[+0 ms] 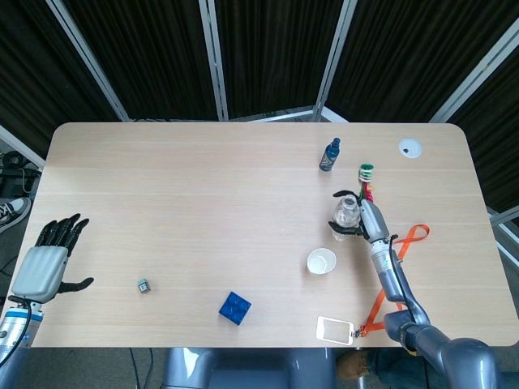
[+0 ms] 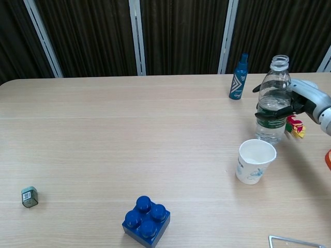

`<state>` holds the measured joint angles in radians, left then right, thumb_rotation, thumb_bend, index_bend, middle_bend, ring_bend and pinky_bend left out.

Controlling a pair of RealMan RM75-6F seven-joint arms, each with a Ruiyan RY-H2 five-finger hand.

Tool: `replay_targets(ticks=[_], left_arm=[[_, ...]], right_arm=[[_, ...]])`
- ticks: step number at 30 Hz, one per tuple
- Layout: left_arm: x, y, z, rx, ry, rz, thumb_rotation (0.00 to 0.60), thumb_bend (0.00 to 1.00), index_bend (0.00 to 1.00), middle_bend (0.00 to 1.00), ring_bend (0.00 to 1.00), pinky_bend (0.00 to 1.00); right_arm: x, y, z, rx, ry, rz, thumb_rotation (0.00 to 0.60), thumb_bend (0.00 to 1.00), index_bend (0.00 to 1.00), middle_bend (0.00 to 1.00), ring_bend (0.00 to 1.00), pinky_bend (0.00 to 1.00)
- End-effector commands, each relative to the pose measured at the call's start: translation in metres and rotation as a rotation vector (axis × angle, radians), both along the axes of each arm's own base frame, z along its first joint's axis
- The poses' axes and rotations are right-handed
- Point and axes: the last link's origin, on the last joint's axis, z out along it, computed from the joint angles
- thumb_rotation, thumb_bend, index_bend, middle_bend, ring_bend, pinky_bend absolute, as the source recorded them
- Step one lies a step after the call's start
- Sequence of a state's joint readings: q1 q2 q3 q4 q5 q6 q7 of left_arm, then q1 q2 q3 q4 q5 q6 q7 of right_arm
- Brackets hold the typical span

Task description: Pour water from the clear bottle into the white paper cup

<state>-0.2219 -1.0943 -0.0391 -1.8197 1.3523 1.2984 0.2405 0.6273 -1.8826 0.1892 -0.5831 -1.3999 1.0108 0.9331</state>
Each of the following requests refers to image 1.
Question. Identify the clear plastic bottle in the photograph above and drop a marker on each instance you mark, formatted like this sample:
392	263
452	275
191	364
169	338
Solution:
344	215

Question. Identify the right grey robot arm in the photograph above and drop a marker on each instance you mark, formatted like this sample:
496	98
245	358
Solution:
395	283

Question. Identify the clear badge holder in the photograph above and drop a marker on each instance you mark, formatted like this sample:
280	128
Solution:
334	330

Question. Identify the blue spray bottle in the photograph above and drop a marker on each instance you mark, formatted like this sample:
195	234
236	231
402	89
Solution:
327	158

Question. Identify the small grey cube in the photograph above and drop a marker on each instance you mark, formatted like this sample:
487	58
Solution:
142	286

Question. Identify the white paper cup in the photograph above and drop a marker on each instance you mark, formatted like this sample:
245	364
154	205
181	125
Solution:
320	263

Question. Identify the dark fabric partition panel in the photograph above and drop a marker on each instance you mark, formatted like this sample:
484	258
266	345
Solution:
498	121
405	52
275	52
36	65
154	56

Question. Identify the black white sneaker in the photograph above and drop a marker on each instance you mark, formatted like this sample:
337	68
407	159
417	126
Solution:
14	212

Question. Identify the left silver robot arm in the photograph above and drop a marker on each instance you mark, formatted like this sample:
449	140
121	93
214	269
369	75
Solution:
14	328

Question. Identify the grey robot torso base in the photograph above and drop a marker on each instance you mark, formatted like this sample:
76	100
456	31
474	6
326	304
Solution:
243	368

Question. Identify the blue jeans leg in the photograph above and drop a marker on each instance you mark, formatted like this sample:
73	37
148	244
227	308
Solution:
385	366

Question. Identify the colourful toothbrush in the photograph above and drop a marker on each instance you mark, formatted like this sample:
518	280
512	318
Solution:
366	174

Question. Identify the blue toy building block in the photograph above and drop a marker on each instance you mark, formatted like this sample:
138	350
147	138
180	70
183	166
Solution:
235	308

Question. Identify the brown shoe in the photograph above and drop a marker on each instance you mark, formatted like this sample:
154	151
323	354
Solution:
353	364

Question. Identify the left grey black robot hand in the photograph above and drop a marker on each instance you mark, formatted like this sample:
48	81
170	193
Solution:
38	273

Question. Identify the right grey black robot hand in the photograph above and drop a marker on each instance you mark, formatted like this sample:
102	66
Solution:
374	223

